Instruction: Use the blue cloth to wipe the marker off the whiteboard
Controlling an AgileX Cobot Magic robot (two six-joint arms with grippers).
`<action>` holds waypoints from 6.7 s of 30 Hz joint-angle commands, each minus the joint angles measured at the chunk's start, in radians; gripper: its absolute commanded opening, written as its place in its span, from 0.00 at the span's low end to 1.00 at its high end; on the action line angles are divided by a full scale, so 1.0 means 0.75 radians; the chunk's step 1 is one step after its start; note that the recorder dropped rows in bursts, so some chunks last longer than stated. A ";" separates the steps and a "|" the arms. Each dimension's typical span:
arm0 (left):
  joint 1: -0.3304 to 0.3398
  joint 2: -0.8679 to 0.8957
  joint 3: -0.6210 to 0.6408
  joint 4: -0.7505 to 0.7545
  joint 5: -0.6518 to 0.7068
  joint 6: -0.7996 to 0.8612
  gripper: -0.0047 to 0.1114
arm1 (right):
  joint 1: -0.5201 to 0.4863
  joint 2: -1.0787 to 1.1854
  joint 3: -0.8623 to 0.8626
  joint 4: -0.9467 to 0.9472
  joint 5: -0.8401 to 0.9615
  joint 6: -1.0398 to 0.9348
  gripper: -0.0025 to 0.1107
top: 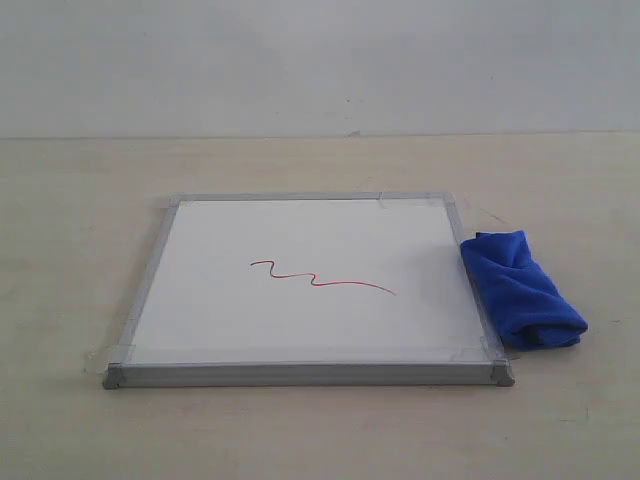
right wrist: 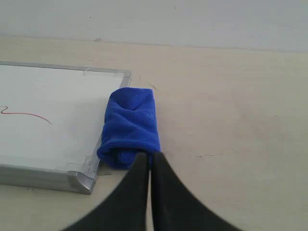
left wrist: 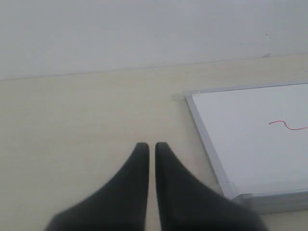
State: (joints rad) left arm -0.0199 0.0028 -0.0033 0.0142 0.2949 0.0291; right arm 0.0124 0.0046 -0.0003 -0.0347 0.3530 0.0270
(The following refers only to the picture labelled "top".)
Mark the white board with aluminium frame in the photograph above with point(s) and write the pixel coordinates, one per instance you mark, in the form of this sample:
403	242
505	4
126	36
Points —
342	289

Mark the blue cloth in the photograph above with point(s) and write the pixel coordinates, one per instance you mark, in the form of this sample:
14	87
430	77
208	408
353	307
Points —
522	302

